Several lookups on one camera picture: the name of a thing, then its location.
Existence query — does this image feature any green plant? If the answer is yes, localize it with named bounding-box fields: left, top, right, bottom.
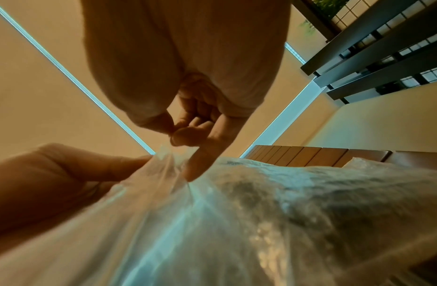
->
left=299, top=0, right=346, bottom=37

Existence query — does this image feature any beige padded bench seat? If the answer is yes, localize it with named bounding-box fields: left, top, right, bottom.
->
left=305, top=83, right=437, bottom=153

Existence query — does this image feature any black slatted bench backrest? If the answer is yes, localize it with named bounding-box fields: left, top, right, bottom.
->
left=299, top=0, right=437, bottom=105

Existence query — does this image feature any white tiled planter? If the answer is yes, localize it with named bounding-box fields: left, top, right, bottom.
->
left=328, top=0, right=437, bottom=93

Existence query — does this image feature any person's left hand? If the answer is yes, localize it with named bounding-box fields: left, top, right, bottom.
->
left=0, top=142, right=156, bottom=241

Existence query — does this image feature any person's right hand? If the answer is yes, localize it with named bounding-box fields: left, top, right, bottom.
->
left=80, top=0, right=292, bottom=182

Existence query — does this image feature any clear plastic zip bag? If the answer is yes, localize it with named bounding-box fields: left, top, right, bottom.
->
left=0, top=145, right=437, bottom=286

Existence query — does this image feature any beige roller blind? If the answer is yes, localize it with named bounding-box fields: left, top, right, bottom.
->
left=0, top=11, right=150, bottom=168
left=0, top=0, right=311, bottom=157

